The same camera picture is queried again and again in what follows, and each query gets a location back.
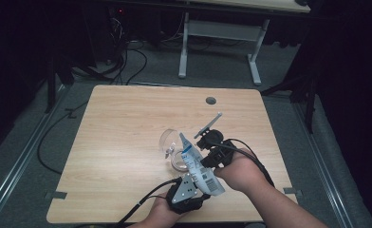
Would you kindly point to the metal floor rail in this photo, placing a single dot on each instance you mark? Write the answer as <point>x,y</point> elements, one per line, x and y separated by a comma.
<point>16,164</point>
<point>326,177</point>

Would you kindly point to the grey tape strip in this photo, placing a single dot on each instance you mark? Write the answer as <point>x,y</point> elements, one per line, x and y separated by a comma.
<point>293,191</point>
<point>56,195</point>

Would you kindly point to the person's right hand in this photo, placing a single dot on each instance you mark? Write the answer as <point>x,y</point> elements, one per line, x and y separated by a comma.
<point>241,172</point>

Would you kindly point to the white-framed desk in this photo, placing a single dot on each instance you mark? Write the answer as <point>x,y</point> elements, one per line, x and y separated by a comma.
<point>222,31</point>

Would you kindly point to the black metal stand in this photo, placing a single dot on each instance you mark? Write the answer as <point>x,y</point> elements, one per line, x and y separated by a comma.
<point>51,88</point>
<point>310,107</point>

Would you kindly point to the clear glass clip-top jar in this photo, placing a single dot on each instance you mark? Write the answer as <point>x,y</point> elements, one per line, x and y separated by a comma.
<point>174,148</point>

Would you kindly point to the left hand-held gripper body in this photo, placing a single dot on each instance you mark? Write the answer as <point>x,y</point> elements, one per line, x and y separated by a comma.
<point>182,193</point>

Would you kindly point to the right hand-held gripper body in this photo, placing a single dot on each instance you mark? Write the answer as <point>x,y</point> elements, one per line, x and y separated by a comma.
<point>217,148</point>

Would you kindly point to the dark equipment with red light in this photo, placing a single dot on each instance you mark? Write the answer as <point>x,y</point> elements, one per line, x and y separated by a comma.
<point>119,19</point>

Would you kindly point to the person's left hand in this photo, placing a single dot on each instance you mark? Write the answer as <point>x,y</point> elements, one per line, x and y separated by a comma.
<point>162,213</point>

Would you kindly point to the white and blue pouch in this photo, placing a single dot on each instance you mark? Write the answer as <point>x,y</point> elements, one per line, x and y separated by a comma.
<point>198,167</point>

